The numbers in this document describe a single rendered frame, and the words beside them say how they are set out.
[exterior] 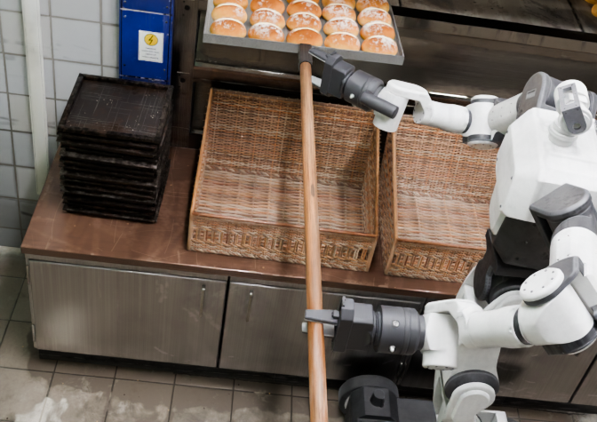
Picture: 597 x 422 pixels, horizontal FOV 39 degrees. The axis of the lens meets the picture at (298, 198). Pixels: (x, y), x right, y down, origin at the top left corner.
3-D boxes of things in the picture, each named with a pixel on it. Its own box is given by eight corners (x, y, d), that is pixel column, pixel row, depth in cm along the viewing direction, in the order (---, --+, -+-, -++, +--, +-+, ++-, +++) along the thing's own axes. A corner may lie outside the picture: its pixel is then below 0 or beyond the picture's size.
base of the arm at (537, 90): (569, 110, 206) (600, 85, 196) (569, 154, 199) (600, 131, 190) (516, 89, 202) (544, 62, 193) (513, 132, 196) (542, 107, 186)
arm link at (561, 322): (488, 367, 150) (579, 362, 134) (457, 323, 148) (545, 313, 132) (514, 328, 156) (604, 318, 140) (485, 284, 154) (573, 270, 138)
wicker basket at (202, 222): (202, 152, 288) (208, 84, 270) (365, 173, 292) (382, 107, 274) (184, 252, 251) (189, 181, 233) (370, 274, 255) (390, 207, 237)
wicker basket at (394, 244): (372, 174, 292) (389, 109, 274) (530, 193, 297) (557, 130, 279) (381, 277, 255) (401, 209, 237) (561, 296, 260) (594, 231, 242)
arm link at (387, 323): (342, 323, 149) (409, 330, 150) (340, 282, 157) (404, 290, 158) (330, 367, 158) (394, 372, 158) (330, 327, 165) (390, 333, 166)
